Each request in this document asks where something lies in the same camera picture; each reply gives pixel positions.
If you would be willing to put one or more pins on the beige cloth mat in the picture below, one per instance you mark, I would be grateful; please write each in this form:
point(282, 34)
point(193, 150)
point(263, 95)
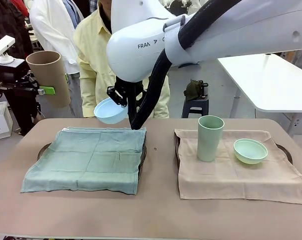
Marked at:
point(215, 180)

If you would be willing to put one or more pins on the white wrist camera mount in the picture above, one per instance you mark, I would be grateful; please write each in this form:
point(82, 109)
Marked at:
point(3, 47)

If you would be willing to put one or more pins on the white background table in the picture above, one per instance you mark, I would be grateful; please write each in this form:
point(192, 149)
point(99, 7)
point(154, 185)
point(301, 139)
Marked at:
point(270, 80)

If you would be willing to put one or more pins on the olive green bag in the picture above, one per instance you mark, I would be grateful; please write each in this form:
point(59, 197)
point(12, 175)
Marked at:
point(193, 90)

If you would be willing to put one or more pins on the light blue bowl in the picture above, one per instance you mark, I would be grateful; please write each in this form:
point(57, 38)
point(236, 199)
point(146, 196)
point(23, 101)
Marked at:
point(108, 116)

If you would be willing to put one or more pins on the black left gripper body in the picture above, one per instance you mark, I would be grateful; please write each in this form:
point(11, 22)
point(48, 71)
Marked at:
point(13, 75)

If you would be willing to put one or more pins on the tall pale green cup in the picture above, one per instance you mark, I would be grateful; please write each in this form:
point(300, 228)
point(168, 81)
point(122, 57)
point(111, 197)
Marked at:
point(208, 145)

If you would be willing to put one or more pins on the dark brown serving tray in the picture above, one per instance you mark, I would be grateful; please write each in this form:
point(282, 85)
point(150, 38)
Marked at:
point(143, 152)
point(177, 147)

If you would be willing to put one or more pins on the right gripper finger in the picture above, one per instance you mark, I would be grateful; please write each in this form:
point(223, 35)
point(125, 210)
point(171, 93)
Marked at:
point(114, 95)
point(142, 95)

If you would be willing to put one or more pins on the dark plastic stool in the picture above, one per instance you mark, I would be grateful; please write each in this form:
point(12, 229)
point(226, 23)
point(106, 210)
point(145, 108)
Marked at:
point(194, 105)

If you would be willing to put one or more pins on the black silver flask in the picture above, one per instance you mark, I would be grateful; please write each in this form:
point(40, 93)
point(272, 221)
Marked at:
point(205, 90)

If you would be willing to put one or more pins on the person in yellow shirt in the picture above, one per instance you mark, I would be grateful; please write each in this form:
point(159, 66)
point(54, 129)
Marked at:
point(90, 50)

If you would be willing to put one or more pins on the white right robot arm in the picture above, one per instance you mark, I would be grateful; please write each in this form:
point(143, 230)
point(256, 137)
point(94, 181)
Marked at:
point(240, 30)

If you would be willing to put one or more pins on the green cloth mat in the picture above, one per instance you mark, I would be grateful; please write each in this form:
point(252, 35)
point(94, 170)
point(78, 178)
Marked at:
point(78, 162)

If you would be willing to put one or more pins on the tall brown cup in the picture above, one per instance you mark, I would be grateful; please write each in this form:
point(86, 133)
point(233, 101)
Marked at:
point(51, 72)

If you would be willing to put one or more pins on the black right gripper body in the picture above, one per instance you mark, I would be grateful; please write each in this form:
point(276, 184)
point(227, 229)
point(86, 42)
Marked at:
point(129, 86)

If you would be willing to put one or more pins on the pale green bowl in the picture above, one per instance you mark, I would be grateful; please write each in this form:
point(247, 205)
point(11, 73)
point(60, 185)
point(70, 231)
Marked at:
point(250, 157)

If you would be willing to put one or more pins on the bystander in white shirt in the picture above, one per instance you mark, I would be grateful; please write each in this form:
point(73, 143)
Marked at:
point(51, 25)

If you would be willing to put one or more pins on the person's right forearm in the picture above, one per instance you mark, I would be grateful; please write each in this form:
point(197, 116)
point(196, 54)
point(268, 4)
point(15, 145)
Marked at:
point(89, 100)

